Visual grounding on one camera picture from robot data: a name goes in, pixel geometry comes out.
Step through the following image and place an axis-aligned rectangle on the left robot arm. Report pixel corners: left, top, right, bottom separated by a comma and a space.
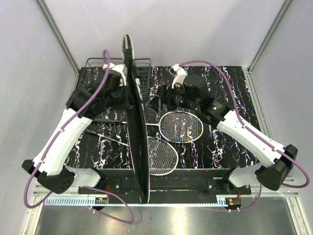
22, 64, 129, 194

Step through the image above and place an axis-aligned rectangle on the black racket bag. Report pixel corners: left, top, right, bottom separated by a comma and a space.
122, 34, 150, 204

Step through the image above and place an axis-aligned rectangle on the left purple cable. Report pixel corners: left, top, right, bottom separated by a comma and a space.
25, 49, 135, 224

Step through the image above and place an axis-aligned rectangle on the badminton racket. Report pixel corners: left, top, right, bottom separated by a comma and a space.
90, 111, 203, 143
84, 129, 179, 176

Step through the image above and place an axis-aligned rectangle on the purple cable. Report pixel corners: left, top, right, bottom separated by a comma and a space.
25, 49, 135, 224
179, 60, 310, 212

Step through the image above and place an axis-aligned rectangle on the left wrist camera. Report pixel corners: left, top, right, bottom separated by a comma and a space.
102, 63, 127, 86

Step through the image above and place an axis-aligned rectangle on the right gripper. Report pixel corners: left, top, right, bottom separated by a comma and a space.
146, 81, 199, 113

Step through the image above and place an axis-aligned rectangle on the marble pattern table mat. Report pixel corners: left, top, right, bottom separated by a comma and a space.
66, 66, 259, 169

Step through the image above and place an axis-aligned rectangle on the wire dish rack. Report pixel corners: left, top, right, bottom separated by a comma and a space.
78, 57, 151, 101

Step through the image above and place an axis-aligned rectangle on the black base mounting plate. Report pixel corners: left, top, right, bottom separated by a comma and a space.
77, 167, 252, 204

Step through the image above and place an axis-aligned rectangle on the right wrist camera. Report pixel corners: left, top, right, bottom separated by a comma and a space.
169, 64, 187, 89

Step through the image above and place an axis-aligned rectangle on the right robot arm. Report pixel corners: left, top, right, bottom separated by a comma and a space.
146, 75, 298, 194

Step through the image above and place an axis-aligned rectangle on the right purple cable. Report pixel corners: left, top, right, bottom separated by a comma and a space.
179, 60, 310, 212

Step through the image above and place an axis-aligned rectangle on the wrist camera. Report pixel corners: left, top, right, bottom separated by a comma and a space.
102, 63, 127, 86
169, 64, 187, 89

